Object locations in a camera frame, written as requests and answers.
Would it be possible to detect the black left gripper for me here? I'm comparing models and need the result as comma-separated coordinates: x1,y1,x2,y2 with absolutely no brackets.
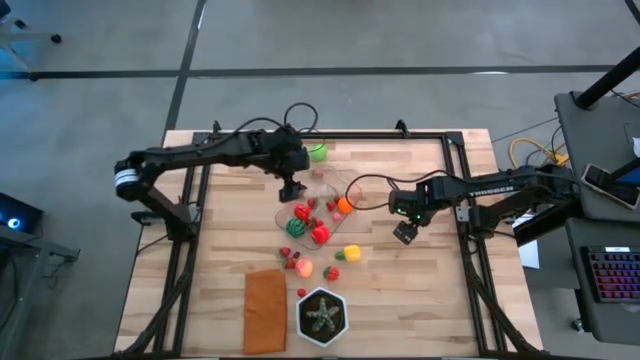
257,125,311,204

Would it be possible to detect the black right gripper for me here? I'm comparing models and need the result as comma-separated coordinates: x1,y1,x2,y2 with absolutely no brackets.
388,177,441,246

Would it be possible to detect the clear plastic tupperware container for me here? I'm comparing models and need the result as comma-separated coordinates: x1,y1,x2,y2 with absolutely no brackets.
273,167,364,251

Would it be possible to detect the striped green toy watermelon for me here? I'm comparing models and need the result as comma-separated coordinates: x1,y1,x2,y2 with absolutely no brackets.
285,218,307,239

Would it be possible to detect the red toy tomato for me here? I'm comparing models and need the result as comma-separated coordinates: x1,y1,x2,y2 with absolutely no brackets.
311,224,332,246

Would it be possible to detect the yellow toy bell pepper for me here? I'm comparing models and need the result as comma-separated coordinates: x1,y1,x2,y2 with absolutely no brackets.
334,244,362,264

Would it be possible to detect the green star-shaped succulent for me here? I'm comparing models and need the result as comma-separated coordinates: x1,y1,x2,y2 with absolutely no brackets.
305,297,341,334

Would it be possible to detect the orange folded cloth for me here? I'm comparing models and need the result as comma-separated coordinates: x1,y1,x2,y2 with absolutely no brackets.
242,269,289,356

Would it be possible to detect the white paper sheet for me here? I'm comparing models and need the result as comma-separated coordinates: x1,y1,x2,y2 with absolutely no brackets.
514,212,541,270

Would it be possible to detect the black stand foot bar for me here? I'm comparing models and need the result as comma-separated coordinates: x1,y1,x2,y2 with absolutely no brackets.
513,199,584,247

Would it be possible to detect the white hexagonal planter pot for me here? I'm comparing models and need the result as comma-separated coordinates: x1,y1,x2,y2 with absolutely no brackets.
295,285,350,349

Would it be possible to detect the grey desk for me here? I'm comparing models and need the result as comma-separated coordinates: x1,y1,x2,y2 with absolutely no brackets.
564,217,640,347

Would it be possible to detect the smartphone in pale case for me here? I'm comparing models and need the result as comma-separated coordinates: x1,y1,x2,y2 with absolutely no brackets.
580,162,640,210

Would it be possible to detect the grey cart top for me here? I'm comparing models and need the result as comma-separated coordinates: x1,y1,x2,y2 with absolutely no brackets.
553,90,640,224

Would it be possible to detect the backlit keyboard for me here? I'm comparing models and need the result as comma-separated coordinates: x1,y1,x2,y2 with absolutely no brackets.
579,244,640,305

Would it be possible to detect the black pole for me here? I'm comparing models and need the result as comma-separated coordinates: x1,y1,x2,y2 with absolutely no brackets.
573,47,640,110

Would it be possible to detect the grey metal stand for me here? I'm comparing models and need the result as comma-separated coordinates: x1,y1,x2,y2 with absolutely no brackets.
0,224,81,360

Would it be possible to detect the black computer with blue light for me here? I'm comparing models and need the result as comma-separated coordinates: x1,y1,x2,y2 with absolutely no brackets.
0,192,44,235

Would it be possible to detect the grey chair base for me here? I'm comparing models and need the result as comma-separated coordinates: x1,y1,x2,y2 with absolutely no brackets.
0,14,64,45

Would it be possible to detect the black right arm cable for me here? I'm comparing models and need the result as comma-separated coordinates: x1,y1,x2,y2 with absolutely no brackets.
343,169,454,211

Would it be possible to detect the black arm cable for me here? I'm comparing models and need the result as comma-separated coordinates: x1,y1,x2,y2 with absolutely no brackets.
343,169,454,211
192,102,321,151

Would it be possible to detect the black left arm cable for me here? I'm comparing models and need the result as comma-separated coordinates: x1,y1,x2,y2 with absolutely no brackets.
192,102,321,151

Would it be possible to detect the yellow cable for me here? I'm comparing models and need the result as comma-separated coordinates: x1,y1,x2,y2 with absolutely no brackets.
508,137,571,171

